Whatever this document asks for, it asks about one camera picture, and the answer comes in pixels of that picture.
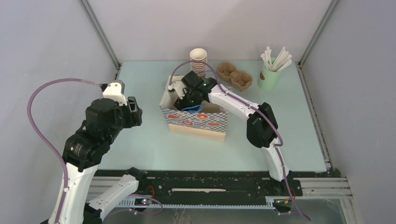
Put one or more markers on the paper takeout bag blue handles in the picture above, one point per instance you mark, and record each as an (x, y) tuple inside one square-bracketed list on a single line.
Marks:
[(208, 122)]

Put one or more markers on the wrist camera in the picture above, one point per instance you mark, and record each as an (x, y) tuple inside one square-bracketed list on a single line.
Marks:
[(177, 88), (114, 91)]

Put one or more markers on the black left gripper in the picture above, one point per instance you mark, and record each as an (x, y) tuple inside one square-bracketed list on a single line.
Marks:
[(136, 115)]

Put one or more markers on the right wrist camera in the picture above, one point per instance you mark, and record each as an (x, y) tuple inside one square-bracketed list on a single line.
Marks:
[(177, 88)]

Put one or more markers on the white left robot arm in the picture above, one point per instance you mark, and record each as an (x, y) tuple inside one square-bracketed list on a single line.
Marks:
[(83, 151)]

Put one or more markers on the bundle of white wrapped straws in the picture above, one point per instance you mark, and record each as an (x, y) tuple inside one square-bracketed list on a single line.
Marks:
[(282, 61)]

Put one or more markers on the stack of brown paper cups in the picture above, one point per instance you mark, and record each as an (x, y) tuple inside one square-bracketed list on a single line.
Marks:
[(198, 57)]

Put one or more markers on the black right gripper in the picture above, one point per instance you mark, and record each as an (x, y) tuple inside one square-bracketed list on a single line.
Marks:
[(180, 104)]

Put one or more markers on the green straw holder cup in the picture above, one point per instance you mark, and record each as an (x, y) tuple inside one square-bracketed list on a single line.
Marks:
[(268, 79)]

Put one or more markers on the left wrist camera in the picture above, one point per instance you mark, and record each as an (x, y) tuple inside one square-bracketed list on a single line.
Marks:
[(114, 91)]

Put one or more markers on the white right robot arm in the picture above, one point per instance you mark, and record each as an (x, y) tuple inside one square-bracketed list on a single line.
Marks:
[(262, 128)]

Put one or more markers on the brown pulp cup carrier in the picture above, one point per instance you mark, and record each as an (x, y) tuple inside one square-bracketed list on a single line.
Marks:
[(239, 79)]

